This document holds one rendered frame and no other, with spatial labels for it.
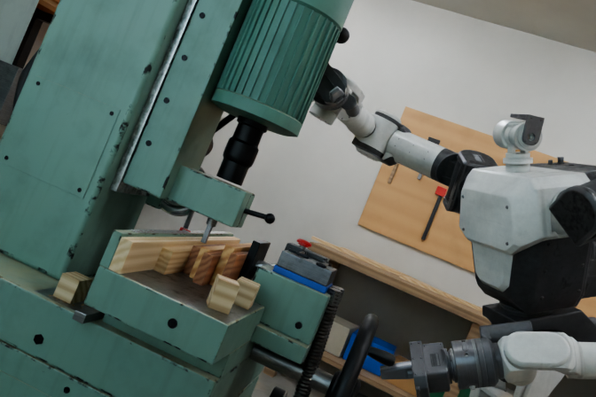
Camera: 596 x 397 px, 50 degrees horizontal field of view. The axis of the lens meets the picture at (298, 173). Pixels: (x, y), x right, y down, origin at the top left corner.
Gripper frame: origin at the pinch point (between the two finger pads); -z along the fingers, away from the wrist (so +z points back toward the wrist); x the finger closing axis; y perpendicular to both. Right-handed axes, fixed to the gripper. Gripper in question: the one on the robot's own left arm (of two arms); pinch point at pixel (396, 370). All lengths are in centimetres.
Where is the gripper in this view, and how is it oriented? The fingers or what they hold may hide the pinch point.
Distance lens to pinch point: 128.1
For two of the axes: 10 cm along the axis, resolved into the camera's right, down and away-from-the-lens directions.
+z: 9.8, -1.5, -1.5
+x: 0.6, -4.7, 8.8
